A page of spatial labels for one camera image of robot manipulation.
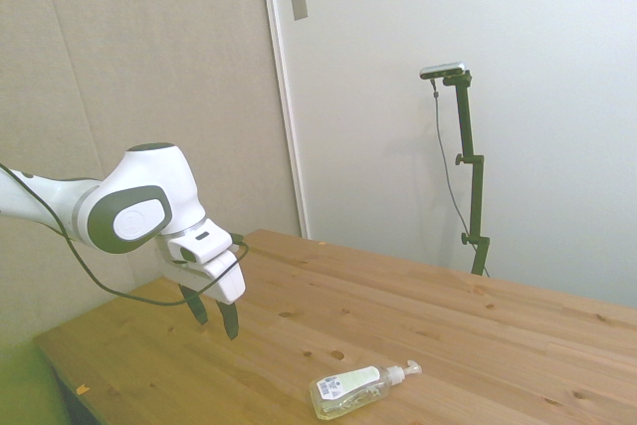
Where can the small orange scrap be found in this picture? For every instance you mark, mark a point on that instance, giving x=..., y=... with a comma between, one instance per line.
x=82, y=388

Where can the grey wall plate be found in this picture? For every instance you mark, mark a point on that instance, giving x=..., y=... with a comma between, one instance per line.
x=299, y=2

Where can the clear sanitizer pump bottle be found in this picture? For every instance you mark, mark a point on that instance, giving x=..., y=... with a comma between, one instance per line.
x=348, y=392

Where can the dark green camera stand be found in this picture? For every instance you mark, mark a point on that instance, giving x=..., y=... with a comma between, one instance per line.
x=473, y=171

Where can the white door frame trim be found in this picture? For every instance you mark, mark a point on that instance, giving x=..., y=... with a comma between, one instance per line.
x=283, y=96

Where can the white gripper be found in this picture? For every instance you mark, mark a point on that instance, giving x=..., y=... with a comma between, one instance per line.
x=226, y=280

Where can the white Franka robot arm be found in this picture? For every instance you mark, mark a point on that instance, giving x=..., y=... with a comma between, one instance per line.
x=144, y=181

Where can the silver camera on stand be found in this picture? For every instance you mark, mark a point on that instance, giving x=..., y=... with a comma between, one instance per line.
x=443, y=69

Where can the green cloth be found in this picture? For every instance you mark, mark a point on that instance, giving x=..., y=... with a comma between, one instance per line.
x=27, y=385

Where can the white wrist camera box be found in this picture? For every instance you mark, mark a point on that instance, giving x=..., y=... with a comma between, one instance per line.
x=199, y=243

